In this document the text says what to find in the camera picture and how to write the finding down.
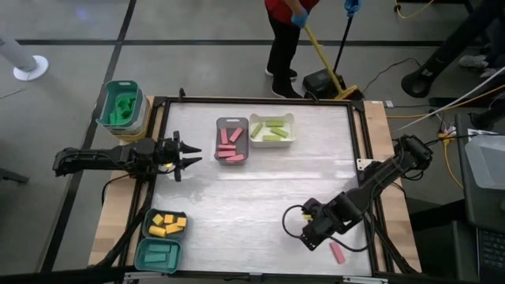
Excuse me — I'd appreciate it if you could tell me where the black desk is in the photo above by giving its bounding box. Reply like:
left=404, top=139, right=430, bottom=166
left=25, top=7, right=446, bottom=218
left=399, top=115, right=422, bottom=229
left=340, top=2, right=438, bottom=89
left=455, top=113, right=505, bottom=234

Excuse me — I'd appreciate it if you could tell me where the dark floor object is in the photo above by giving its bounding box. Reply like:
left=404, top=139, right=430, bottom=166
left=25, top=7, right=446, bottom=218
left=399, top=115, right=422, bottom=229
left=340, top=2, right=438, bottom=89
left=0, top=167, right=31, bottom=185

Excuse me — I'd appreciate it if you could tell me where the black cable bundle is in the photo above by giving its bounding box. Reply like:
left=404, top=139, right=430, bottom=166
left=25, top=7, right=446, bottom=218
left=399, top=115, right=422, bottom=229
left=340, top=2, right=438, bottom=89
left=361, top=204, right=419, bottom=275
left=90, top=179, right=153, bottom=269

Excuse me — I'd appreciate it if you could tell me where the person's hand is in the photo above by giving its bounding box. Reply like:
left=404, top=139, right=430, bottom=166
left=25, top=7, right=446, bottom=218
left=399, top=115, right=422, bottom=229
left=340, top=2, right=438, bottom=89
left=343, top=0, right=362, bottom=17
left=291, top=6, right=310, bottom=29

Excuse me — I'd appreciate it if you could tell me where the yellow broom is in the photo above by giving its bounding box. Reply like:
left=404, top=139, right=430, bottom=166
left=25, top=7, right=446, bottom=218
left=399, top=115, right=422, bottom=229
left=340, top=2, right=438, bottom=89
left=303, top=23, right=366, bottom=102

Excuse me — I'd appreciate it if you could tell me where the black dustpan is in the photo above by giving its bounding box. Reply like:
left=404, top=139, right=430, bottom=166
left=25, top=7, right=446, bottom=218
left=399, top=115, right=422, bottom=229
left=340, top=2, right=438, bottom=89
left=301, top=14, right=355, bottom=100

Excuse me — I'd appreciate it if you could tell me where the pale grey plastic bin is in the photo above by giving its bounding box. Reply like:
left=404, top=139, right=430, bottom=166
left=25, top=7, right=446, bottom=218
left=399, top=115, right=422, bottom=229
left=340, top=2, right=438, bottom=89
left=95, top=92, right=151, bottom=135

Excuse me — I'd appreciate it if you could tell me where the black floor cable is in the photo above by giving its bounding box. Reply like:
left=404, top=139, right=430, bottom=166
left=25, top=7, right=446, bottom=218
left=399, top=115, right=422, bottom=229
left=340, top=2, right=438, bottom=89
left=361, top=57, right=422, bottom=95

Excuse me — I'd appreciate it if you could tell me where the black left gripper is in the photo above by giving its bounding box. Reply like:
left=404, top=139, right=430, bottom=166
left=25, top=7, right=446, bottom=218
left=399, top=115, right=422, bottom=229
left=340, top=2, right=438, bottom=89
left=154, top=131, right=204, bottom=183

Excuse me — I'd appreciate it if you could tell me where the long yellow floor cable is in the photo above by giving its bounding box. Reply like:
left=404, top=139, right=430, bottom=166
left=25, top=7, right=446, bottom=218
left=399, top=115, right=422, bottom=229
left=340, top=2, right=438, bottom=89
left=388, top=84, right=505, bottom=119

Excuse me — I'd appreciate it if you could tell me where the person's shoe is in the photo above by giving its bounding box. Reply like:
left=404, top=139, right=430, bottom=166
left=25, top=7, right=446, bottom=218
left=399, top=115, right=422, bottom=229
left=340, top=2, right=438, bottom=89
left=457, top=54, right=490, bottom=70
left=479, top=66, right=505, bottom=80

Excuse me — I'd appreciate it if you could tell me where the black stand with round base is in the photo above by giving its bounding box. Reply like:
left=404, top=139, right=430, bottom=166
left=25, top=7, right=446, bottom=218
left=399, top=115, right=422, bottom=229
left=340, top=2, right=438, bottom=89
left=401, top=0, right=505, bottom=99

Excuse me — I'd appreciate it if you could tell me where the grey device box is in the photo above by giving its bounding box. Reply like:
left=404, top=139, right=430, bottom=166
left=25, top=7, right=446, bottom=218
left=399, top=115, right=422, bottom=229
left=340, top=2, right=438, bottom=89
left=464, top=133, right=505, bottom=191

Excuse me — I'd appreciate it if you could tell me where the yellow power cable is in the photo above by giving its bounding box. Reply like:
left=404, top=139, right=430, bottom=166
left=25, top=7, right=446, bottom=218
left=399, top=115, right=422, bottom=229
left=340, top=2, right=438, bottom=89
left=438, top=133, right=465, bottom=189

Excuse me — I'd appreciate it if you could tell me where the thin black cable loop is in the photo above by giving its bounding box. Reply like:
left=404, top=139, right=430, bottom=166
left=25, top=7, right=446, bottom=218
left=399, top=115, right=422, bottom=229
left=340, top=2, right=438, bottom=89
left=101, top=173, right=133, bottom=207

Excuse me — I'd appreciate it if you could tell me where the silver frame bracket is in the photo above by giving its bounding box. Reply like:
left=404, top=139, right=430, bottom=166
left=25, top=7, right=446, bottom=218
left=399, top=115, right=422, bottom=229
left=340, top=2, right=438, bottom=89
left=124, top=271, right=169, bottom=284
left=342, top=275, right=390, bottom=284

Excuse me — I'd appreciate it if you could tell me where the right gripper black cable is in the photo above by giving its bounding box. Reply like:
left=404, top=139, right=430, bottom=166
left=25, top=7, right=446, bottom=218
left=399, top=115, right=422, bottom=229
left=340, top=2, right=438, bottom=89
left=282, top=204, right=370, bottom=253

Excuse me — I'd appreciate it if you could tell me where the white plastic bin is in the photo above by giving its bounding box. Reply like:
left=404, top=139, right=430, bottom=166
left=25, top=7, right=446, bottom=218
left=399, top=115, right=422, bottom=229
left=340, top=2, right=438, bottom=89
left=249, top=112, right=297, bottom=149

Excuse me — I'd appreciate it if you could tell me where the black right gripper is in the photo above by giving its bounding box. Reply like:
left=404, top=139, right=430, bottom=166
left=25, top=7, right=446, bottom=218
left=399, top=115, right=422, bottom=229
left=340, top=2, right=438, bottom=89
left=300, top=197, right=345, bottom=252

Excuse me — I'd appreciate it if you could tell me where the power strip with plugs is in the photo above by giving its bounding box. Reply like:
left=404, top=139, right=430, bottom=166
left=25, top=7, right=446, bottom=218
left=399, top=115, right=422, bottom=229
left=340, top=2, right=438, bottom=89
left=436, top=125, right=458, bottom=140

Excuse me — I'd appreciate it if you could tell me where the black cabinet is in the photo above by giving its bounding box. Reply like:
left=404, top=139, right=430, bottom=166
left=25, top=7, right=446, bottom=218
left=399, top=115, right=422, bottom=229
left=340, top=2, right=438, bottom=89
left=406, top=196, right=478, bottom=284

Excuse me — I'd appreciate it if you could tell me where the white conduit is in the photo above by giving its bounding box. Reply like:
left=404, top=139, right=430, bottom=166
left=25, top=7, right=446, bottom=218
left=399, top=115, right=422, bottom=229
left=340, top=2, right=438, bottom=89
left=398, top=65, right=505, bottom=131

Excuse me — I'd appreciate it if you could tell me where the white pole with round base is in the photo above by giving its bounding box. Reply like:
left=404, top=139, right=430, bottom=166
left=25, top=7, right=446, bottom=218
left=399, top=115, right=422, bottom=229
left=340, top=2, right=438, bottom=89
left=0, top=35, right=50, bottom=82

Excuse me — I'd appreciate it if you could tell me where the blue-grey plastic bin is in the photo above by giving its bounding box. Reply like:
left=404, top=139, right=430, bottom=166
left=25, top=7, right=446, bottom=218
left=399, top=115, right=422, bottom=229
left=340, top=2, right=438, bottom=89
left=140, top=208, right=189, bottom=241

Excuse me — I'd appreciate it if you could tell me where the teal plastic bin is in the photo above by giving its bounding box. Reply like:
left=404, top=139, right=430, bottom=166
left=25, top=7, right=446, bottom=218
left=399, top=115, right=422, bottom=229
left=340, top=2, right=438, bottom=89
left=96, top=80, right=145, bottom=129
left=133, top=237, right=183, bottom=274

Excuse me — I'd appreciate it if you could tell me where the person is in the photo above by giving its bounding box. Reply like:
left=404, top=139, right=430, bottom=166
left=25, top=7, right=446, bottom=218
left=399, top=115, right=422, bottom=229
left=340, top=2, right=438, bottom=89
left=263, top=0, right=321, bottom=99

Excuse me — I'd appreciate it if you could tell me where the black keyboard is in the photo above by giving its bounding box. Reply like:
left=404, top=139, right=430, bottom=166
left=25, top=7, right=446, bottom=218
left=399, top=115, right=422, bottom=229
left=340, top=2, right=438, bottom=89
left=476, top=226, right=505, bottom=283

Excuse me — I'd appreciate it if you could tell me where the grey translucent plastic bin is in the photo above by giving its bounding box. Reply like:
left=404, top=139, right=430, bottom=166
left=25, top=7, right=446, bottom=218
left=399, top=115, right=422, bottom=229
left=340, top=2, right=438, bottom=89
left=215, top=115, right=251, bottom=165

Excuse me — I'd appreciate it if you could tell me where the black table frame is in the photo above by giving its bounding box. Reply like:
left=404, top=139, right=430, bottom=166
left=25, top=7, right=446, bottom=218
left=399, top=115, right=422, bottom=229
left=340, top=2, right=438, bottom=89
left=118, top=95, right=421, bottom=278

